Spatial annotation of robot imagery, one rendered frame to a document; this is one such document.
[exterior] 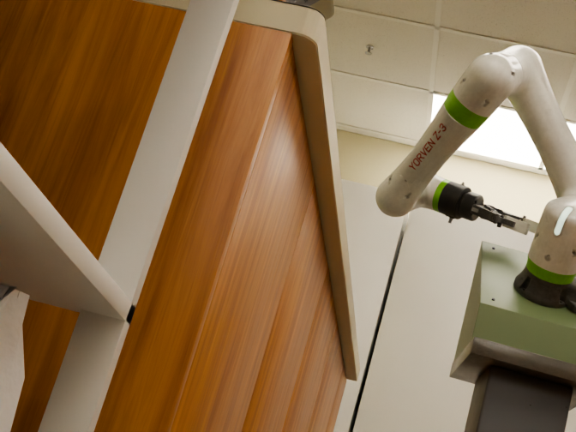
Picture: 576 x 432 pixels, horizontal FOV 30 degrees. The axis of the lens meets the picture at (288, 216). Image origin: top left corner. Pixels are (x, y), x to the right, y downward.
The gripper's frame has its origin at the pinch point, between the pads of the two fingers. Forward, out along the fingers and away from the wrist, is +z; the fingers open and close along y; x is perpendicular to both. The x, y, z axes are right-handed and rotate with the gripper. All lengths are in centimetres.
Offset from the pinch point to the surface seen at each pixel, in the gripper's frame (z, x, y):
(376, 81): -165, 25, -191
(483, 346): 9.9, -26.8, 34.5
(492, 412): 16, -41, 32
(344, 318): -19, -31, 50
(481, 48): -106, 52, -165
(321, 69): 20, 23, 154
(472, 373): 3.9, -37.4, 18.2
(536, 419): 25, -39, 26
